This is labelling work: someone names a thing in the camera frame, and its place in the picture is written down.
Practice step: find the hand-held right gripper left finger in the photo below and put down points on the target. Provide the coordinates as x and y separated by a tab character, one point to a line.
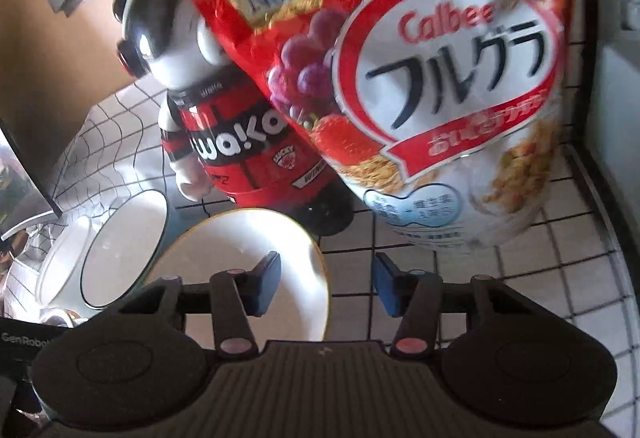
265	283

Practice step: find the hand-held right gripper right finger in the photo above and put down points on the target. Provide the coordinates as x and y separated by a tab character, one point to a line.
387	285

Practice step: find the white bowl gold rim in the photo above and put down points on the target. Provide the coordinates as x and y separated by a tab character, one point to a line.
235	243

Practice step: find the white cup orange print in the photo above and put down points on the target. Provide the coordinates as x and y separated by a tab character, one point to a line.
62	263

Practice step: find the panda figurine red black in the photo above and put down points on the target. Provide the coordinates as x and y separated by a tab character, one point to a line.
235	153

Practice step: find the blue enamel bowl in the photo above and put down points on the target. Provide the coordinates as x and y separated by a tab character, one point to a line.
120	253

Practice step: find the white checked tablecloth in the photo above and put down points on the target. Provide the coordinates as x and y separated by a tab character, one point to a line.
550	278

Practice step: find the red cereal bag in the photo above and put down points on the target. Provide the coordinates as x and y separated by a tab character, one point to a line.
400	68

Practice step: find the white countertop oven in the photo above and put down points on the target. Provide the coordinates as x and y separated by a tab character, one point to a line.
615	93

